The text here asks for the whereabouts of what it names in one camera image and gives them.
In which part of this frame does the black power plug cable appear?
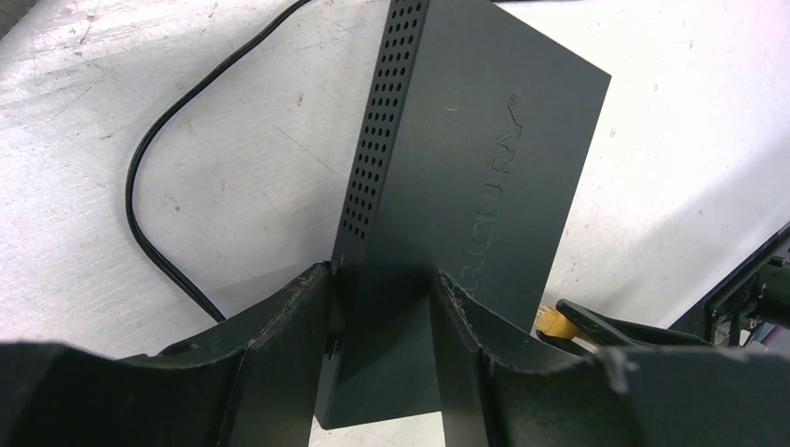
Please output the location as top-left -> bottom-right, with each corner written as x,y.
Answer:
124,0 -> 316,324

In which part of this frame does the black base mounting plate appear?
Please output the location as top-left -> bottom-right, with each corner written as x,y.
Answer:
670,223 -> 789,342

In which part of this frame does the black network switch box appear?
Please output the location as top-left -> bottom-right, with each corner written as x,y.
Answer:
315,1 -> 611,429

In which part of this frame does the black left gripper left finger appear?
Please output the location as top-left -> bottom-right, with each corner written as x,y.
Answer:
1,263 -> 333,446

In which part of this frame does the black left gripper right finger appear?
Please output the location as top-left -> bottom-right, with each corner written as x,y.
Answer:
430,271 -> 789,446

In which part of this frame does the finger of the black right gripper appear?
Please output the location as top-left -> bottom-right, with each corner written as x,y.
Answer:
537,299 -> 710,356

